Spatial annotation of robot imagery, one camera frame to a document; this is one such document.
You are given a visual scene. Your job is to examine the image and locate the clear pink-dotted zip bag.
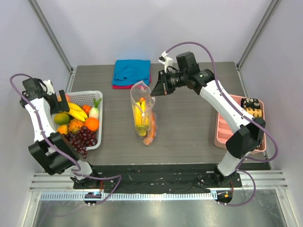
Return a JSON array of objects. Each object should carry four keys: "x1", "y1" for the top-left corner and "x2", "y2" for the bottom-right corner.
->
[{"x1": 130, "y1": 80, "x2": 157, "y2": 146}]

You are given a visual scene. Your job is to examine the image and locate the orange carrot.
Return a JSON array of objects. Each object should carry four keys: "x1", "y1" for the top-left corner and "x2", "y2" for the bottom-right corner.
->
[{"x1": 143, "y1": 112, "x2": 157, "y2": 146}]

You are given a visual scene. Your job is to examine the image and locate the yellow banana bunch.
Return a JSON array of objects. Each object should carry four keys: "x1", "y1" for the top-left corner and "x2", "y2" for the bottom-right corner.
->
[
  {"x1": 134, "y1": 97, "x2": 149, "y2": 137},
  {"x1": 67, "y1": 102, "x2": 88, "y2": 122}
]

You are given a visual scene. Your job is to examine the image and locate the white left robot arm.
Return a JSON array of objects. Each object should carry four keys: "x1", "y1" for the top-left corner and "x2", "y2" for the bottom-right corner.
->
[{"x1": 20, "y1": 78, "x2": 101, "y2": 189}]

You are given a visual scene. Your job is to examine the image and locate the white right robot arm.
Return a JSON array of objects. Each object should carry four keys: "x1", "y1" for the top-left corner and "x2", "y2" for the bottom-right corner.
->
[{"x1": 151, "y1": 52, "x2": 266, "y2": 187}]

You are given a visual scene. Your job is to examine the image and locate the peach fruit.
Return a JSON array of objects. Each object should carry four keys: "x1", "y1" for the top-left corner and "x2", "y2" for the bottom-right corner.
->
[{"x1": 57, "y1": 94, "x2": 71, "y2": 102}]

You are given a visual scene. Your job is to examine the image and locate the yellow mango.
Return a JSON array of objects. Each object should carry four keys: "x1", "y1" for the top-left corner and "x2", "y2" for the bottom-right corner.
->
[{"x1": 54, "y1": 113, "x2": 70, "y2": 125}]

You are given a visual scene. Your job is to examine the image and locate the orange spiky dragon fruit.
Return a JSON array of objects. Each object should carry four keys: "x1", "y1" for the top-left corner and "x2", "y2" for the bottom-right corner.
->
[{"x1": 68, "y1": 119, "x2": 84, "y2": 133}]

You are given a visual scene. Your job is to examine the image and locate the small yellow lemon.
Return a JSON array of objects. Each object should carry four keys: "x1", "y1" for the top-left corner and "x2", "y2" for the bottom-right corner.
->
[{"x1": 57, "y1": 124, "x2": 68, "y2": 135}]

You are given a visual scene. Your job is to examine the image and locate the small red persimmon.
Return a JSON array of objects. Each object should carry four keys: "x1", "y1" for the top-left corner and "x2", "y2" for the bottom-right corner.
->
[{"x1": 81, "y1": 105, "x2": 92, "y2": 115}]

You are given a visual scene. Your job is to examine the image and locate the white fruit basket tray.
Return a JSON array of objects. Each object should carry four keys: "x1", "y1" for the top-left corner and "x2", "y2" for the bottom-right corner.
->
[{"x1": 52, "y1": 91, "x2": 103, "y2": 157}]

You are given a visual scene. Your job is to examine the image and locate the white green radish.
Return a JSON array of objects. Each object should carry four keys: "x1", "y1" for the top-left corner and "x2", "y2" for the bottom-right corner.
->
[{"x1": 89, "y1": 98, "x2": 102, "y2": 119}]

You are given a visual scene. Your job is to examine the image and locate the dark red grape bunch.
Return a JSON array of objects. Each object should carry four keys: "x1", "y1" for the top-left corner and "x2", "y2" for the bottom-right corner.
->
[{"x1": 64, "y1": 126, "x2": 97, "y2": 159}]

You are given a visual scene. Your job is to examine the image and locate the folded blue cloth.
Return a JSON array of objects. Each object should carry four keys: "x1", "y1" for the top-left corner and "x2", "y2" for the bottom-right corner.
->
[{"x1": 112, "y1": 60, "x2": 151, "y2": 87}]

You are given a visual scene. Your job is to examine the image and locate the folded red cloth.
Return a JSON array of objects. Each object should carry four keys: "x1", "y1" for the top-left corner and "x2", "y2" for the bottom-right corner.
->
[{"x1": 112, "y1": 75, "x2": 152, "y2": 91}]

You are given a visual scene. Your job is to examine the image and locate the pink compartment organizer box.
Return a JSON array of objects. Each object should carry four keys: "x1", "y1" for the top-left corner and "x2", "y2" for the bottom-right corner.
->
[{"x1": 214, "y1": 95, "x2": 267, "y2": 155}]

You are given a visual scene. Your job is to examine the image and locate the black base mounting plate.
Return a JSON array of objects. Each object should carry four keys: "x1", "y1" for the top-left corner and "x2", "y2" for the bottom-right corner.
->
[{"x1": 73, "y1": 164, "x2": 242, "y2": 194}]

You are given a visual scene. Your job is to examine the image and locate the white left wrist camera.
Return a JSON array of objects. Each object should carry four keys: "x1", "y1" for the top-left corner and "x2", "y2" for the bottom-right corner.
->
[{"x1": 43, "y1": 79, "x2": 55, "y2": 95}]

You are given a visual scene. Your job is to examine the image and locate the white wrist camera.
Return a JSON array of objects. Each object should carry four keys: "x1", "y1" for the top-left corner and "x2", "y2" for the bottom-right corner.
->
[
  {"x1": 158, "y1": 51, "x2": 173, "y2": 72},
  {"x1": 43, "y1": 79, "x2": 55, "y2": 95}
]

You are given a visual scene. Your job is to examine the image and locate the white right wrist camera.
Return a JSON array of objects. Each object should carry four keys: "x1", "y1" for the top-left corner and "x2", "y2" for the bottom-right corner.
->
[{"x1": 158, "y1": 51, "x2": 173, "y2": 72}]

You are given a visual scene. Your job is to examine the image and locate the white slotted cable duct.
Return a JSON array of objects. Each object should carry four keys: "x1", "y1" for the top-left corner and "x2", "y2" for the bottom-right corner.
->
[{"x1": 40, "y1": 191, "x2": 217, "y2": 202}]

